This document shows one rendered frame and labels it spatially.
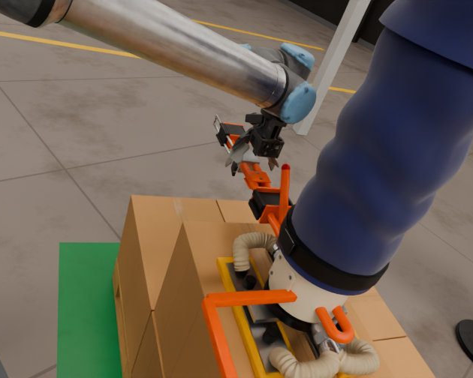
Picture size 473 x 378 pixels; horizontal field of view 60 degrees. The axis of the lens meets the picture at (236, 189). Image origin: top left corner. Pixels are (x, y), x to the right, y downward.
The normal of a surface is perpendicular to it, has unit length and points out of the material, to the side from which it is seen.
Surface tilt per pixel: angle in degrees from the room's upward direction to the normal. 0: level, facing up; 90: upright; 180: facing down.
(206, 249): 0
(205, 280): 0
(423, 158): 75
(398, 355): 0
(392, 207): 66
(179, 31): 56
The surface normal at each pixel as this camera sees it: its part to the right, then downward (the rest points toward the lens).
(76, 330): 0.31, -0.78
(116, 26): 0.44, 0.71
